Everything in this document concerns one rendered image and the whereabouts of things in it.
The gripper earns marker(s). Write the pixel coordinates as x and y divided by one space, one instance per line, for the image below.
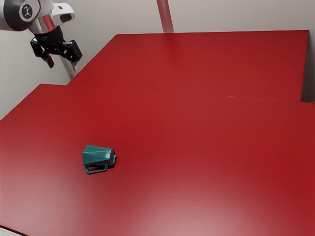
53 40

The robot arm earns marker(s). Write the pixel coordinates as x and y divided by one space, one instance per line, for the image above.
14 12

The teal faceted mug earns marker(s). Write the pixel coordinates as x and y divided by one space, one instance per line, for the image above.
96 155

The aluminium frame post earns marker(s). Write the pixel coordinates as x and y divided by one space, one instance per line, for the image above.
165 16
70 71

